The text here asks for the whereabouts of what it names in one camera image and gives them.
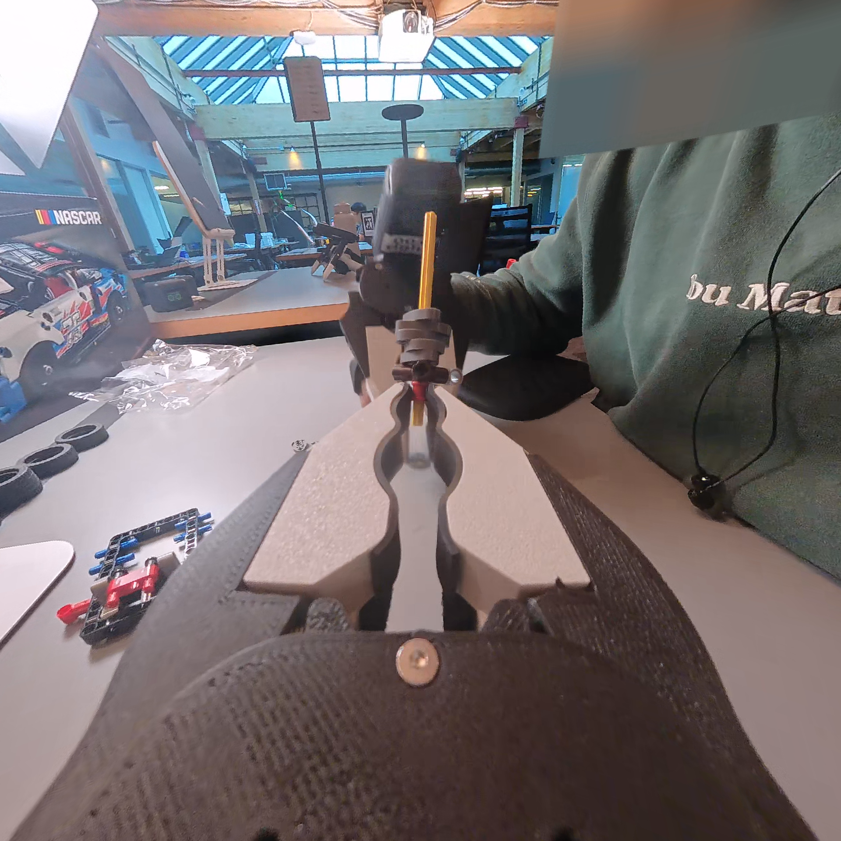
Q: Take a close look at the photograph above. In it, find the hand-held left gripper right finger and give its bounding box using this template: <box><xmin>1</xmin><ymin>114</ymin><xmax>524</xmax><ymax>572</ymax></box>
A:
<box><xmin>424</xmin><ymin>385</ymin><xmax>592</xmax><ymax>628</ymax></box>

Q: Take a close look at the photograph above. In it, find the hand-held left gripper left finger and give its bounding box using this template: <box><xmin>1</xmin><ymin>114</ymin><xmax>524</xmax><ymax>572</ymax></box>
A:
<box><xmin>243</xmin><ymin>385</ymin><xmax>415</xmax><ymax>628</ymax></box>

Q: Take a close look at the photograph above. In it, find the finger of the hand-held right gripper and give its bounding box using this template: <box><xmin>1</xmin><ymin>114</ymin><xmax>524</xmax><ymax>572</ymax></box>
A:
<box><xmin>364</xmin><ymin>326</ymin><xmax>404</xmax><ymax>406</ymax></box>

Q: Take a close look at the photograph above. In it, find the yellow lego axle assembly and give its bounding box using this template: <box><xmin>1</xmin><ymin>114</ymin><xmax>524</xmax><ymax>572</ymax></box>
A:
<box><xmin>392</xmin><ymin>211</ymin><xmax>465</xmax><ymax>429</ymax></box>

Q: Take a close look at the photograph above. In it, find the cluster of grey lego discs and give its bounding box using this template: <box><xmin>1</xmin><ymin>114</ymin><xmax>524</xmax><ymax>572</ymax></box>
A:
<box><xmin>290</xmin><ymin>438</ymin><xmax>429</xmax><ymax>469</ymax></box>

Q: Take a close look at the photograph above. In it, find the instruction booklet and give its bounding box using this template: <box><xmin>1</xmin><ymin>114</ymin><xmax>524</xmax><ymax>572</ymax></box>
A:
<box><xmin>0</xmin><ymin>0</ymin><xmax>101</xmax><ymax>170</ymax></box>

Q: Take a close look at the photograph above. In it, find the black lego set box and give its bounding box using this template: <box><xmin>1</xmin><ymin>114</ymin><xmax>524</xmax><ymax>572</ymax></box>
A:
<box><xmin>0</xmin><ymin>191</ymin><xmax>156</xmax><ymax>442</ymax></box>

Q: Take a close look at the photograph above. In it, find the black round base stand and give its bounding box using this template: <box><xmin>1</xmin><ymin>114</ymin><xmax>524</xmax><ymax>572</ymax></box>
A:
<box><xmin>380</xmin><ymin>103</ymin><xmax>425</xmax><ymax>163</ymax></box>

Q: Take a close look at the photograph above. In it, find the dark background equipment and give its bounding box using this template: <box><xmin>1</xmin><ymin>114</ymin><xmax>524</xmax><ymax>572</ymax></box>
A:
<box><xmin>311</xmin><ymin>221</ymin><xmax>366</xmax><ymax>281</ymax></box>

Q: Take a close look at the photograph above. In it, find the orange edged table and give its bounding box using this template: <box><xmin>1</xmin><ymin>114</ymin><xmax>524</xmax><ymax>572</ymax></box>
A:
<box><xmin>143</xmin><ymin>265</ymin><xmax>360</xmax><ymax>344</ymax></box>

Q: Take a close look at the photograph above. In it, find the black mesh chair seat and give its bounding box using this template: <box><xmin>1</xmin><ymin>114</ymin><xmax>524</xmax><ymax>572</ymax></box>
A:
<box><xmin>455</xmin><ymin>353</ymin><xmax>597</xmax><ymax>423</ymax></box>

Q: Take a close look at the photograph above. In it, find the brown sign board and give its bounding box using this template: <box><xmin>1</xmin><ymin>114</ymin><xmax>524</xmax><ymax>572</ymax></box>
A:
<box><xmin>283</xmin><ymin>55</ymin><xmax>332</xmax><ymax>226</ymax></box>

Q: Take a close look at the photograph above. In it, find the wooden easel stand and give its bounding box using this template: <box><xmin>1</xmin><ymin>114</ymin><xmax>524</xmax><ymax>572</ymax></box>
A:
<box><xmin>151</xmin><ymin>140</ymin><xmax>258</xmax><ymax>291</ymax></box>

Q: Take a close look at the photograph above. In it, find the clear plastic bag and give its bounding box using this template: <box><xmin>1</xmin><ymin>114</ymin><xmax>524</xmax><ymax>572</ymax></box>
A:
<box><xmin>87</xmin><ymin>339</ymin><xmax>258</xmax><ymax>416</ymax></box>

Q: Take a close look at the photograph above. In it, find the black equipment case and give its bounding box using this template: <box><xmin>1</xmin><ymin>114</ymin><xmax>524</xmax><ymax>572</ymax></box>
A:
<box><xmin>143</xmin><ymin>275</ymin><xmax>199</xmax><ymax>314</ymax></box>

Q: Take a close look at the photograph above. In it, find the person's green sweatshirt torso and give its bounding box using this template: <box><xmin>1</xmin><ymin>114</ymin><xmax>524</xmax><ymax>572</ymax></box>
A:
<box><xmin>573</xmin><ymin>112</ymin><xmax>841</xmax><ymax>580</ymax></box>

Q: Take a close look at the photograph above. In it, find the black lego frame assembly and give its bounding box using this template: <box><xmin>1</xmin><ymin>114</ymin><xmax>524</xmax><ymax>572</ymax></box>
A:
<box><xmin>56</xmin><ymin>507</ymin><xmax>215</xmax><ymax>646</ymax></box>

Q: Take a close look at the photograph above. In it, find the white wall device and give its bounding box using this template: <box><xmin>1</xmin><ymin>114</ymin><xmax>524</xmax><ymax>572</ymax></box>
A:
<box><xmin>377</xmin><ymin>7</ymin><xmax>436</xmax><ymax>64</ymax></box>

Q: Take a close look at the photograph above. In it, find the black earphone cable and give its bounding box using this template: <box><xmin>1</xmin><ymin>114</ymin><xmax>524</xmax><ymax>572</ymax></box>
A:
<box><xmin>687</xmin><ymin>156</ymin><xmax>841</xmax><ymax>518</ymax></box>

